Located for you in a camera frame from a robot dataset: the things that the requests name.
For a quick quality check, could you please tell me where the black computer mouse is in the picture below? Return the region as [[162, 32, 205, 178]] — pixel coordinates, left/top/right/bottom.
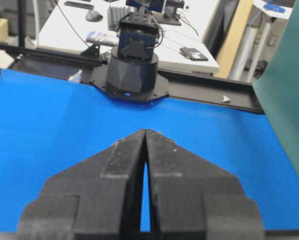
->
[[85, 10, 103, 23]]

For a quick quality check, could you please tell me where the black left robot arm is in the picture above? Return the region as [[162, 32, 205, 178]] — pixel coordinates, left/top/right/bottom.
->
[[106, 0, 166, 97]]

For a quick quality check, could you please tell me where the green backdrop sheet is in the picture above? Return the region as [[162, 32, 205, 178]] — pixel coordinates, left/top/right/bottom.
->
[[253, 0, 299, 178]]

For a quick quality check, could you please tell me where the booklet on desk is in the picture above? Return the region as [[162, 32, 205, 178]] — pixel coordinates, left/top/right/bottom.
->
[[86, 31, 119, 47]]

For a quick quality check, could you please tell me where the black keyboard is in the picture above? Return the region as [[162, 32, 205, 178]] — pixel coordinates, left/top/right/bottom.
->
[[107, 6, 134, 32]]

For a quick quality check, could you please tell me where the black device on desk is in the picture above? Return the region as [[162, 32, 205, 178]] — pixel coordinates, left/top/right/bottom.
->
[[179, 47, 209, 62]]

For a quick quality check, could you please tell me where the black monitor stand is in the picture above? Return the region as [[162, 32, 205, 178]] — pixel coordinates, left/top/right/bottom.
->
[[152, 0, 185, 26]]

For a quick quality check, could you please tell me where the small white triangular bracket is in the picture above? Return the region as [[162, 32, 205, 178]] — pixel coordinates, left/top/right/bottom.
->
[[221, 95, 231, 104]]

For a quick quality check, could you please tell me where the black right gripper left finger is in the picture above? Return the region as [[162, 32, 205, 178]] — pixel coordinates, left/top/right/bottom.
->
[[18, 129, 146, 240]]

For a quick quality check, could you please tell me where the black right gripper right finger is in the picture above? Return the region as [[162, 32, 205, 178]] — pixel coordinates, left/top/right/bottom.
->
[[145, 129, 265, 240]]

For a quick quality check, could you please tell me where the black aluminium frame rail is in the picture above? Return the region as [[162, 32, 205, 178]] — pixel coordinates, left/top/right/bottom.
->
[[0, 43, 264, 114]]

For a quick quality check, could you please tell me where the blue table mat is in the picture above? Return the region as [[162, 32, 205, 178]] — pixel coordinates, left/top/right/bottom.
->
[[0, 69, 299, 232]]

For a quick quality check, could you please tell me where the white desk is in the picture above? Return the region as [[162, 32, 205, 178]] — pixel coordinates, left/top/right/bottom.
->
[[38, 0, 219, 73]]

